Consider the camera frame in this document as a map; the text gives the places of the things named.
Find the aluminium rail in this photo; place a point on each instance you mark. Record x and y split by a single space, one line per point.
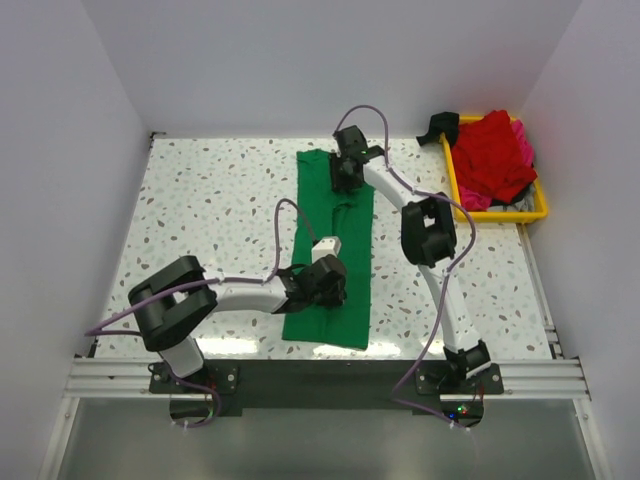
124 378

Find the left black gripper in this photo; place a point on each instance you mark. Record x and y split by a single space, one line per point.
336 298

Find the yellow plastic bin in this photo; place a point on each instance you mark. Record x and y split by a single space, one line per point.
493 216

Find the red t shirt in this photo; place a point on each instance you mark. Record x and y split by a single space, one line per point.
488 161

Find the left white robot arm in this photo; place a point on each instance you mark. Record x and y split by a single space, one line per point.
170 304

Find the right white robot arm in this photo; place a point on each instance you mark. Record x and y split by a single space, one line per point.
428 241

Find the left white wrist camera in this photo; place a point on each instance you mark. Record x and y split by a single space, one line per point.
329 245

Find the green t shirt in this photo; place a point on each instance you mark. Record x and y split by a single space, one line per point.
348 216

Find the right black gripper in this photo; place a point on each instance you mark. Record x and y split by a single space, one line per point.
338 182

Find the grey garment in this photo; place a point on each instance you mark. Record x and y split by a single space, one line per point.
524 201

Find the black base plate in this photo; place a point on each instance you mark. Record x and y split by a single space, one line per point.
229 387

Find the black garment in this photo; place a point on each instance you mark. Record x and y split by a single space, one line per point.
441 124

